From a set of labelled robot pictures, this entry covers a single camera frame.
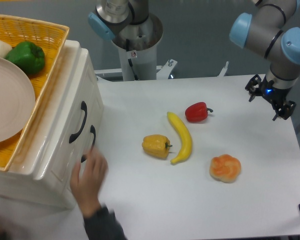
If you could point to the yellow banana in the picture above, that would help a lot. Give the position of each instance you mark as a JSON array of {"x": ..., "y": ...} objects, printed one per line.
[{"x": 185, "y": 137}]

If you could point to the red bell pepper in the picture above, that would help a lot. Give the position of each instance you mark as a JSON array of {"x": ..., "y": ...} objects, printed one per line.
[{"x": 197, "y": 112}]

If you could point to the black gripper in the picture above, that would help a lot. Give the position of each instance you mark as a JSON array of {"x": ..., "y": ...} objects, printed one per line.
[{"x": 274, "y": 90}]

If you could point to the orange bread roll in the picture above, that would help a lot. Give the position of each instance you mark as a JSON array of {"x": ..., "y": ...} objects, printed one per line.
[{"x": 225, "y": 168}]

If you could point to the white drawer cabinet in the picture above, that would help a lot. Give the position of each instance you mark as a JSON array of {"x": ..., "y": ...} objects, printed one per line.
[{"x": 19, "y": 181}]

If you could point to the white drawer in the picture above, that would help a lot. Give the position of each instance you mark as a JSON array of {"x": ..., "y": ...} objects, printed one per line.
[{"x": 81, "y": 107}]

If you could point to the black lower drawer handle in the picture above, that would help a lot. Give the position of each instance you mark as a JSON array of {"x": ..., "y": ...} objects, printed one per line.
[{"x": 90, "y": 144}]

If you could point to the dark grey sleeved forearm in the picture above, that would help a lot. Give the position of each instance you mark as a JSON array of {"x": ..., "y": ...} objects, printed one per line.
[{"x": 103, "y": 225}]

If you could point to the yellow bell pepper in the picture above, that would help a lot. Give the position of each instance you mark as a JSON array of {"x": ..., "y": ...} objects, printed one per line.
[{"x": 156, "y": 145}]

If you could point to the pink plate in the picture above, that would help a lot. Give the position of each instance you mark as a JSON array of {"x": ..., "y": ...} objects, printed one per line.
[{"x": 17, "y": 99}]

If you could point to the person's hand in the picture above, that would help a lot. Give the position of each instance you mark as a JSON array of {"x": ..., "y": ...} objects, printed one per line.
[{"x": 86, "y": 187}]

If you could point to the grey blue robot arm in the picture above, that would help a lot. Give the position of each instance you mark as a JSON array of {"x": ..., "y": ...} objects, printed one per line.
[{"x": 261, "y": 33}]

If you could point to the green bell pepper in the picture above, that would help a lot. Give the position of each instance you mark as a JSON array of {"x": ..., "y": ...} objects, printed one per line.
[{"x": 29, "y": 57}]

